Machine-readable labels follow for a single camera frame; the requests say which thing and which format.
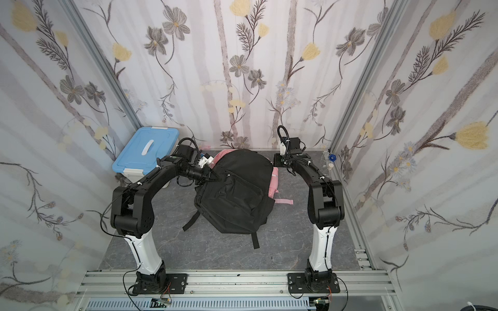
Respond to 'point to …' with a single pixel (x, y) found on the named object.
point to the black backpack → (238, 200)
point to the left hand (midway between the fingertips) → (221, 177)
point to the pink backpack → (274, 181)
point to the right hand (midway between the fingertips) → (280, 154)
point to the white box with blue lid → (141, 153)
